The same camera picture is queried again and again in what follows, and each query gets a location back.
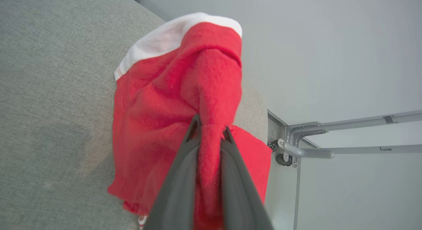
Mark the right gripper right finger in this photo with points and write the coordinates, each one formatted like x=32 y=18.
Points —
x=240 y=197

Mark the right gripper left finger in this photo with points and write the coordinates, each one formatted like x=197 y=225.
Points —
x=178 y=190

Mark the red basketball jersey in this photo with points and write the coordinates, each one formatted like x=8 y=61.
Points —
x=158 y=108

